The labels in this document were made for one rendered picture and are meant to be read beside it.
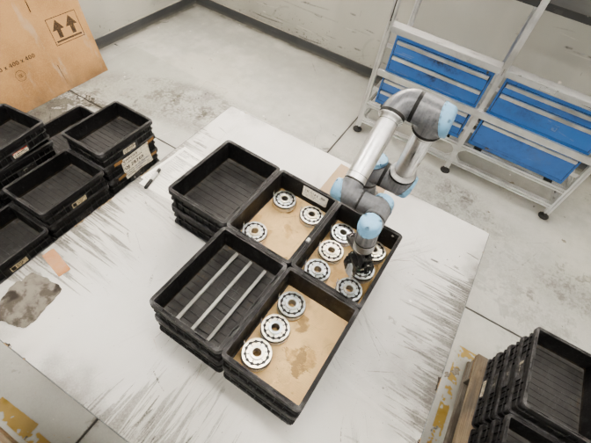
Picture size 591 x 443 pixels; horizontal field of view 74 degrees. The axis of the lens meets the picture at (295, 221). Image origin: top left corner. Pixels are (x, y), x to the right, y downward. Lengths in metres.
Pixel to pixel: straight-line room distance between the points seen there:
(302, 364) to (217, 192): 0.83
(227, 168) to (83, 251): 0.70
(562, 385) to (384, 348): 0.90
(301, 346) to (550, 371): 1.25
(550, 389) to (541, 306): 1.00
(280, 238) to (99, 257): 0.75
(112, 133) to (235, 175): 1.04
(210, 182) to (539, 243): 2.51
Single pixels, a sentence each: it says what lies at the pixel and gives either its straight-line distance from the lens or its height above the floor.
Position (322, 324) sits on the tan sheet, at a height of 0.83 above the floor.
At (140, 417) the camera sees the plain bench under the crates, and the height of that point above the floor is 0.70.
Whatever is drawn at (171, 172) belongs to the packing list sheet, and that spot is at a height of 0.70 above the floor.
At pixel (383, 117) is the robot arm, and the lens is 1.44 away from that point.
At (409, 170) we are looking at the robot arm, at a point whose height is 1.09.
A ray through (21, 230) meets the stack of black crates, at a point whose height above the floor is 0.27.
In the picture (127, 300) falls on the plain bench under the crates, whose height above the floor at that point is 0.70.
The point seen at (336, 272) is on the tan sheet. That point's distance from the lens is 1.58.
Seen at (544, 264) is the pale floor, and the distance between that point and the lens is 3.33.
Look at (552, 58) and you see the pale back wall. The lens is 3.95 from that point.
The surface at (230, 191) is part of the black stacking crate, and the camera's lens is 1.78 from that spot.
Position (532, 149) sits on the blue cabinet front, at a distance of 3.32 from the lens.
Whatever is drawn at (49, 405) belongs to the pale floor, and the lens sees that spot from 2.38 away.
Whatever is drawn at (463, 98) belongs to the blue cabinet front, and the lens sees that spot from 3.20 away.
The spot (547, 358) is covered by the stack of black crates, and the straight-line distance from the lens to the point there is 2.25.
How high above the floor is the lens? 2.15
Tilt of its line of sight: 52 degrees down
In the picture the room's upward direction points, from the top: 12 degrees clockwise
